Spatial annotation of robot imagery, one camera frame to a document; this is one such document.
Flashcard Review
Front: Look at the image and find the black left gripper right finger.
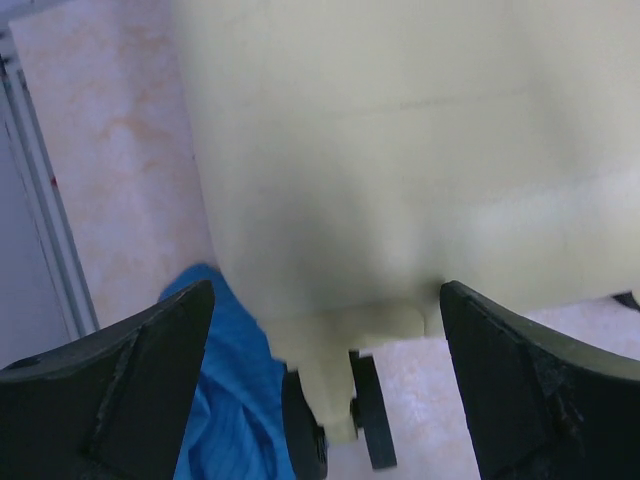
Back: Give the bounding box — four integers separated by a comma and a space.
439, 281, 639, 479

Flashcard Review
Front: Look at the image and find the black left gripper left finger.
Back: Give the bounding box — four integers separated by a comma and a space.
1, 280, 215, 479

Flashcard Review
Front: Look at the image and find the blue patterned cloth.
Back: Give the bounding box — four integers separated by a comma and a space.
161, 264, 294, 479

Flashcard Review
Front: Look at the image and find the pale yellow suitcase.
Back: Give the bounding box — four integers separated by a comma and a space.
171, 1, 639, 479

